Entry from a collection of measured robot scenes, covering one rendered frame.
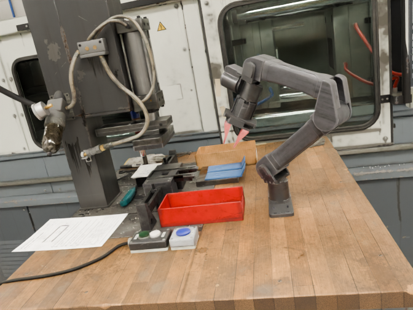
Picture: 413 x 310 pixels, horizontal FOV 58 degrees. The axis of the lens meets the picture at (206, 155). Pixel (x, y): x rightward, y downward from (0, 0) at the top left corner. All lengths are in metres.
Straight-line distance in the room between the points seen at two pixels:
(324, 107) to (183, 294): 0.55
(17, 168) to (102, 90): 1.28
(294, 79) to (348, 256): 0.45
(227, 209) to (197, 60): 0.97
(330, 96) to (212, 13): 0.99
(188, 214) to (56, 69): 0.64
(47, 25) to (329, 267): 1.08
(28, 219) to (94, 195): 1.20
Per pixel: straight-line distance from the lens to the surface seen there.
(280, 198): 1.16
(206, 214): 1.11
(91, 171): 1.39
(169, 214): 1.14
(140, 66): 1.27
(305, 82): 1.00
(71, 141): 1.38
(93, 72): 1.30
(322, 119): 0.98
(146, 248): 1.05
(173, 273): 0.94
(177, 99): 1.94
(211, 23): 1.82
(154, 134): 1.28
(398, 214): 2.10
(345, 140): 1.88
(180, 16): 1.90
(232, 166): 1.49
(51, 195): 2.40
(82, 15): 1.30
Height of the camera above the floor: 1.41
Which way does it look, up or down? 16 degrees down
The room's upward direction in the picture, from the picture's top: 10 degrees counter-clockwise
